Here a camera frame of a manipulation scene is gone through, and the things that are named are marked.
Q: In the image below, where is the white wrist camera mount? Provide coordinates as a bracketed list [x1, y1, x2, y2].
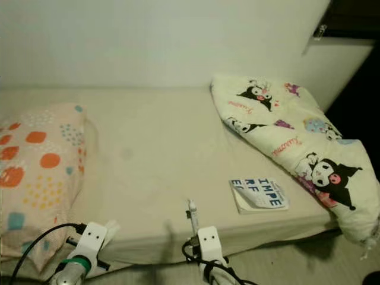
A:
[78, 222, 109, 277]
[197, 227, 224, 265]

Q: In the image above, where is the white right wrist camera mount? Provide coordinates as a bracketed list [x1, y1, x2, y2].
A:
[197, 227, 224, 265]

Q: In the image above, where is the cream bed mattress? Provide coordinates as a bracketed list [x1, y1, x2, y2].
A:
[0, 88, 343, 277]

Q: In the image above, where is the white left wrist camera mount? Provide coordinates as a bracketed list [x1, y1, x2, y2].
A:
[78, 222, 109, 277]

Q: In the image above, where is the dark window frame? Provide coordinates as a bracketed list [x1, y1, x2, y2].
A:
[313, 0, 380, 40]

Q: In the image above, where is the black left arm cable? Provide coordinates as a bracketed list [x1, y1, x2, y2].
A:
[12, 223, 88, 285]

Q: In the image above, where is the small metal clip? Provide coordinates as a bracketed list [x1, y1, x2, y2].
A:
[312, 24, 329, 42]

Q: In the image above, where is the pink pillow with orange spots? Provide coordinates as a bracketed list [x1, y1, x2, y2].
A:
[0, 102, 90, 274]

